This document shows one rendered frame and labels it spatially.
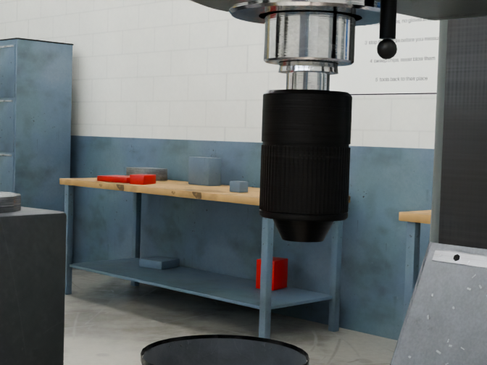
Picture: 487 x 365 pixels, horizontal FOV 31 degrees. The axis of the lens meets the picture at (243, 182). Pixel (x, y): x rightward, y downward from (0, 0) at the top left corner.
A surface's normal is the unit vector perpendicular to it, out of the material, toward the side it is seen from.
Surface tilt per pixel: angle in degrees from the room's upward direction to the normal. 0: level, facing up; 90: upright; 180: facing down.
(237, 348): 86
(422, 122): 90
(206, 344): 86
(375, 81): 90
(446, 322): 64
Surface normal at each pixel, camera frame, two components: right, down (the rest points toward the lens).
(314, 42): 0.00, 0.05
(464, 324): -0.63, -0.42
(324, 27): 0.26, 0.06
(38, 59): 0.70, 0.06
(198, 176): -0.74, 0.01
